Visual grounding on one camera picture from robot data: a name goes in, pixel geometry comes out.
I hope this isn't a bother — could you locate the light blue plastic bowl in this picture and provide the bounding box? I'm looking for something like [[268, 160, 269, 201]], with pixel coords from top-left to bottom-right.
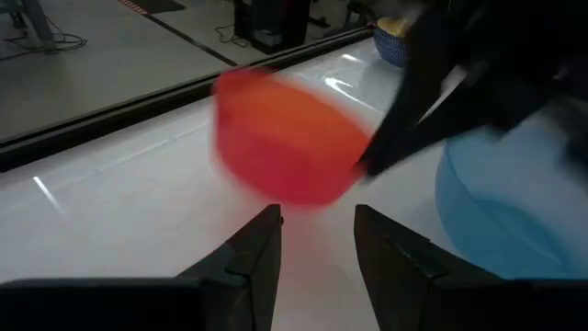
[[435, 108, 588, 280]]

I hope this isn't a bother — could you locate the orange plastic bowl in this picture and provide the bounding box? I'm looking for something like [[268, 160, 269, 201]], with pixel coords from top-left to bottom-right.
[[210, 66, 372, 208]]

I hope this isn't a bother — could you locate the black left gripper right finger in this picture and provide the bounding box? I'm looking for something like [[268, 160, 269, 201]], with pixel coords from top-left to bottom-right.
[[354, 204, 503, 331]]

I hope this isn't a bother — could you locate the blue patterned bowl, yellow inside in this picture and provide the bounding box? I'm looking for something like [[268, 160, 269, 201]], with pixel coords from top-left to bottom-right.
[[372, 17, 411, 69]]

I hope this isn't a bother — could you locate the black floor cable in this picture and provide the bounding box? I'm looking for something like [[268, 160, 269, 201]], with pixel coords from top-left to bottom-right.
[[3, 16, 89, 55], [214, 22, 252, 49]]

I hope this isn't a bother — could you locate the black stand base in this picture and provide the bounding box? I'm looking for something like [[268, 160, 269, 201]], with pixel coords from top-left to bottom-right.
[[307, 0, 374, 32]]

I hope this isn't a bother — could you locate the grey metal stand leg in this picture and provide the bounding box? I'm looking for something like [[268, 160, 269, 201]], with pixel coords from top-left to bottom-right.
[[20, 0, 59, 51]]

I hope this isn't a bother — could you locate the black equipment box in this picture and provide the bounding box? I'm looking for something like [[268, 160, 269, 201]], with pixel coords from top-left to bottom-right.
[[232, 0, 313, 55]]

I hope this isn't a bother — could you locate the black table edge rail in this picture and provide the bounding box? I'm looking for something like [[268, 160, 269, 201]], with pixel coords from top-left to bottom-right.
[[0, 25, 376, 175]]

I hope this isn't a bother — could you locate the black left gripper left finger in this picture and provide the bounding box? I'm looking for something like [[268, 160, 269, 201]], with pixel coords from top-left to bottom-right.
[[176, 203, 283, 331]]

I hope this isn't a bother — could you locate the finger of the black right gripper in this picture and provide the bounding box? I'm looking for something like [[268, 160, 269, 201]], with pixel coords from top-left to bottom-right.
[[356, 17, 461, 170], [361, 80, 507, 179]]

